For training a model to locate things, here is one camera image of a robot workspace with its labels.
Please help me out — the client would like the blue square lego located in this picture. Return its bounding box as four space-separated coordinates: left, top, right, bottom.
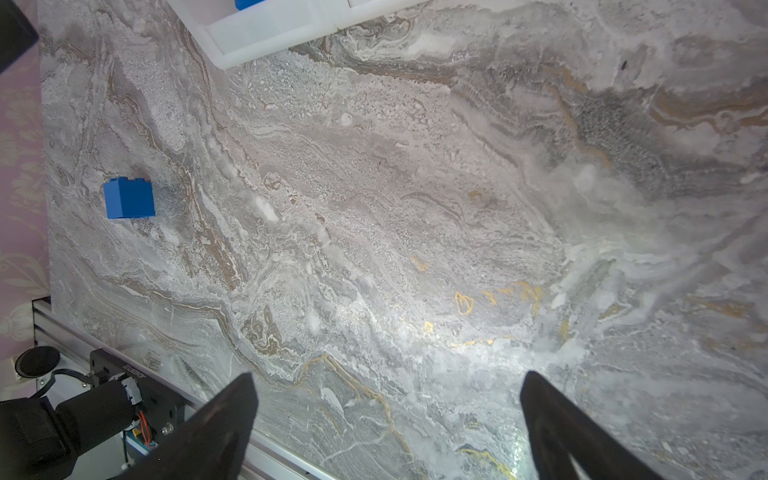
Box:
234 0 264 11

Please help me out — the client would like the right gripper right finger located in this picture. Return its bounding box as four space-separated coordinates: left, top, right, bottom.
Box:
520 371 660 479

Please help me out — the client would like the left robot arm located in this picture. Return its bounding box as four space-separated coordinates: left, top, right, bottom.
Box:
1 346 135 479

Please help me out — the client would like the white left bin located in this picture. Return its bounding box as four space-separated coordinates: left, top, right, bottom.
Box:
167 0 337 71

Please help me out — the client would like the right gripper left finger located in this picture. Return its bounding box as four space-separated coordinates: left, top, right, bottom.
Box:
119 373 258 479

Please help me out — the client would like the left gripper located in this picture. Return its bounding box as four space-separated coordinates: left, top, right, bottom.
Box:
0 0 39 73

